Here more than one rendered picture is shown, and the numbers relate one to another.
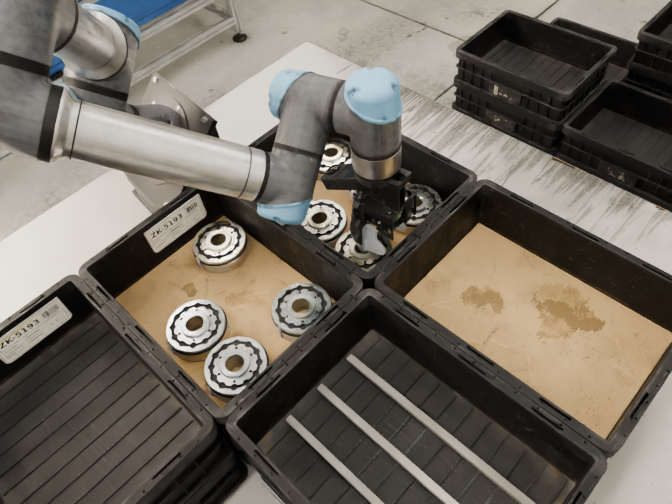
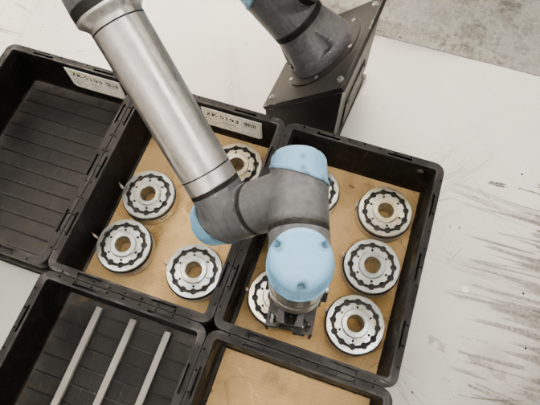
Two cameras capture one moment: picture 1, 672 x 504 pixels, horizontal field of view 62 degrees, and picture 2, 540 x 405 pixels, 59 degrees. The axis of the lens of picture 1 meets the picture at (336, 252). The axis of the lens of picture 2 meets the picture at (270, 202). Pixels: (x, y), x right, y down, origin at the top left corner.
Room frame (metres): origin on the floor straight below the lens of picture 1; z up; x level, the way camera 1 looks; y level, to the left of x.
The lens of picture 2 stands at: (0.53, -0.19, 1.70)
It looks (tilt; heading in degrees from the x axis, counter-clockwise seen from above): 68 degrees down; 60
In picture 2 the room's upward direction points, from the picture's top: 2 degrees counter-clockwise
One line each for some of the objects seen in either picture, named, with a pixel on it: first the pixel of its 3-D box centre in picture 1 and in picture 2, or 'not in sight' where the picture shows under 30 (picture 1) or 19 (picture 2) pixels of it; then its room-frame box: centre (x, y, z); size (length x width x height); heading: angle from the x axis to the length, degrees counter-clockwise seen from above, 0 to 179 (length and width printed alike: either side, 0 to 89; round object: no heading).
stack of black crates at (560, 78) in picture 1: (523, 106); not in sight; (1.50, -0.72, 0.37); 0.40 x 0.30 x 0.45; 39
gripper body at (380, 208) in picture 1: (382, 194); (294, 300); (0.62, -0.09, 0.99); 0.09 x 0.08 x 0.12; 45
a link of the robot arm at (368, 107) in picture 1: (372, 113); (299, 267); (0.63, -0.08, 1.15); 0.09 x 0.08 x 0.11; 56
